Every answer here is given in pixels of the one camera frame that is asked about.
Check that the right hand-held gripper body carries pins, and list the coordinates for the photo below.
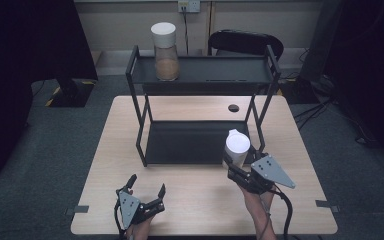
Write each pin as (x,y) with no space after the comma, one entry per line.
(263,173)

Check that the dark curtain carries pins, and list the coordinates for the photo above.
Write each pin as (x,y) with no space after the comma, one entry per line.
(373,66)

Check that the black metal two-tier shelf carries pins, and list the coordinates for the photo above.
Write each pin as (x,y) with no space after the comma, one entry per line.
(193,141)

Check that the person's left hand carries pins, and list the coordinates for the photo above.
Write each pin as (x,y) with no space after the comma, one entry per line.
(141,230)

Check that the black chair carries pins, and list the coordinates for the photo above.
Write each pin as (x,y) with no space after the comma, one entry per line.
(243,41)

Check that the grey upright panel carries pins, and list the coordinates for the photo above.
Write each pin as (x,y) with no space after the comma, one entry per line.
(320,40)

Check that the black round table grommet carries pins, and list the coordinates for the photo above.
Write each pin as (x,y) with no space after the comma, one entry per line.
(233,108)

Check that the person's right hand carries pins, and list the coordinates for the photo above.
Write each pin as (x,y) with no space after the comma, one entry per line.
(256,201)

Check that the grey table bracket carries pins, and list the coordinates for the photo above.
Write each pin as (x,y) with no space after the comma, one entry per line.
(325,204)
(80,209)

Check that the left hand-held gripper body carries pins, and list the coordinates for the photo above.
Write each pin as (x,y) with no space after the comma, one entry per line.
(131,208)

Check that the black stand base yellow tape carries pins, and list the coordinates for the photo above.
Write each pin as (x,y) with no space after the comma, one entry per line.
(71,95)

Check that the glass jar spouted white lid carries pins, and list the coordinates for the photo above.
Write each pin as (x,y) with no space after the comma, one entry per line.
(236,146)

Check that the white wall socket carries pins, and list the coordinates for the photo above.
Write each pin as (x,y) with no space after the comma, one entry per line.
(189,5)

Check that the black curtain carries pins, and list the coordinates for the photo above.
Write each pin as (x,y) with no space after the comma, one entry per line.
(20,66)

